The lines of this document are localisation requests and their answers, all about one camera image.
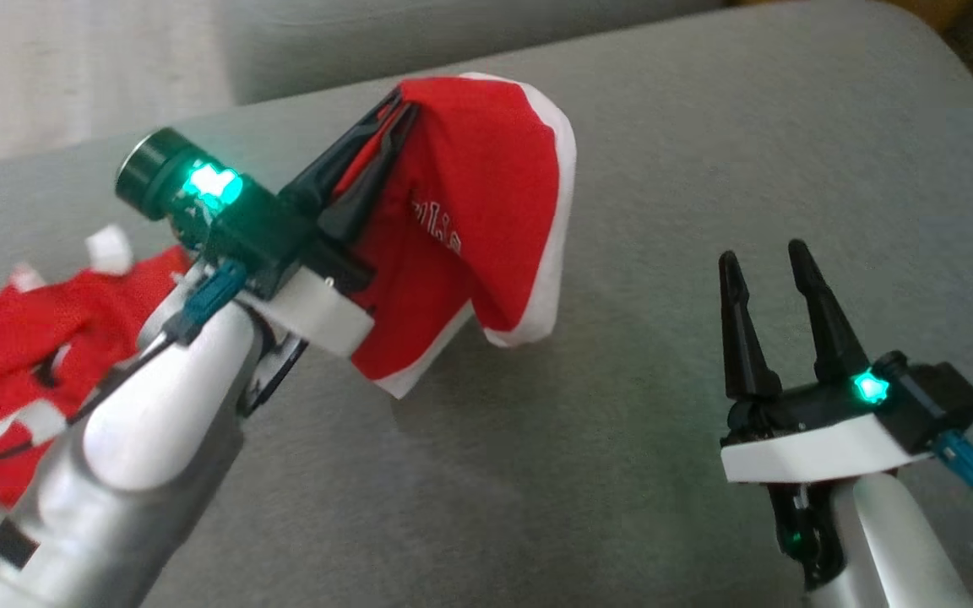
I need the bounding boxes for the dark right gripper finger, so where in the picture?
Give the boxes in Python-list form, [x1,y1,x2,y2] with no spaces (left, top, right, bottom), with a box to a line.
[718,250,784,403]
[787,238,872,386]

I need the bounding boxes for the grey sofa back cushion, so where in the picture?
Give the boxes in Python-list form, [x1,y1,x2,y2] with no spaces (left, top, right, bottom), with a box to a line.
[223,0,726,107]

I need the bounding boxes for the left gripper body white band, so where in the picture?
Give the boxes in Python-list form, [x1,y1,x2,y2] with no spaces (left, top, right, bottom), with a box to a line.
[236,239,376,358]

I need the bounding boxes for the red shorts white stripe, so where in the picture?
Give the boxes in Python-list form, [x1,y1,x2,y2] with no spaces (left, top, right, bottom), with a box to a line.
[330,72,579,400]

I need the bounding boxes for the yellow cushion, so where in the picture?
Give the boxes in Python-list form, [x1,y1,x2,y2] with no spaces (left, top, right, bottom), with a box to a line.
[899,0,973,31]

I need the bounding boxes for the red white basketball jersey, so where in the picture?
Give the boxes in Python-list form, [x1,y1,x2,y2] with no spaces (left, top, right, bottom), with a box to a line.
[0,224,200,520]

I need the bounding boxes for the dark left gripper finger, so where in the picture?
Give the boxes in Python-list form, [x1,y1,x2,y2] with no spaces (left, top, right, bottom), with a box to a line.
[280,89,405,216]
[316,103,420,246]

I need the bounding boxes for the left arm black cable blue plug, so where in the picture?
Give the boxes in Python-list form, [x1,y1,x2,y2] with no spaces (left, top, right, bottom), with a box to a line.
[0,259,247,482]

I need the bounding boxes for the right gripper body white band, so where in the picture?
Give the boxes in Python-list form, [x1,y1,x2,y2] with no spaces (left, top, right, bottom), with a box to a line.
[720,378,932,485]

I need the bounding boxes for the grey sofa seat cushion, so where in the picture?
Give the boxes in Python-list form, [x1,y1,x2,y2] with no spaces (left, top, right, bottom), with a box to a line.
[0,0,973,608]

